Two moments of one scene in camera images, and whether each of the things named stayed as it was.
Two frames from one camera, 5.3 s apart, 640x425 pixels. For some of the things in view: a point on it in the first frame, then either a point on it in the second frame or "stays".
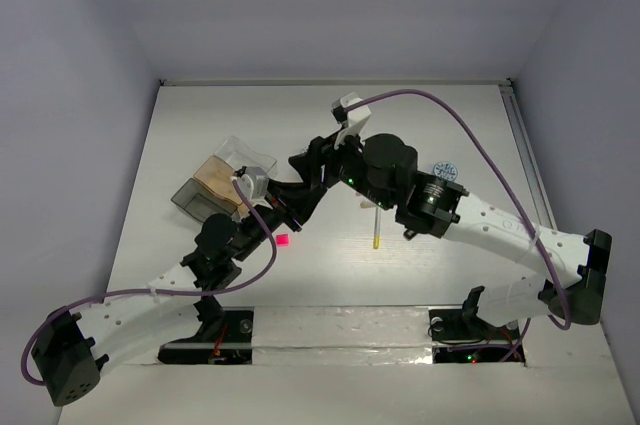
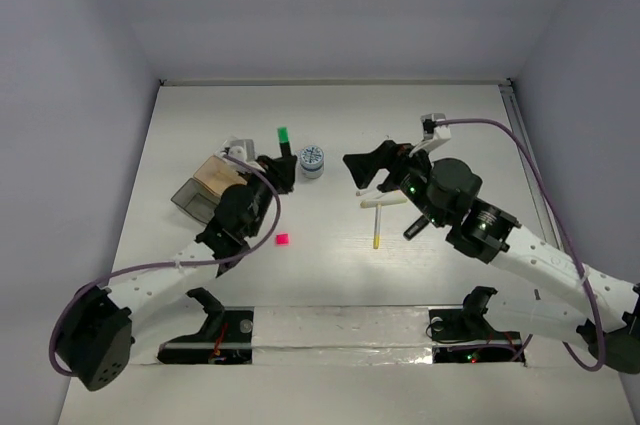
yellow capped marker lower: x=377 y=229 stays
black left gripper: x=282 y=207 to x=275 y=171
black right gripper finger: x=313 y=173 to x=364 y=167
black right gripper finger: x=323 y=150 to x=390 y=149
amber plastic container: x=217 y=175 stays
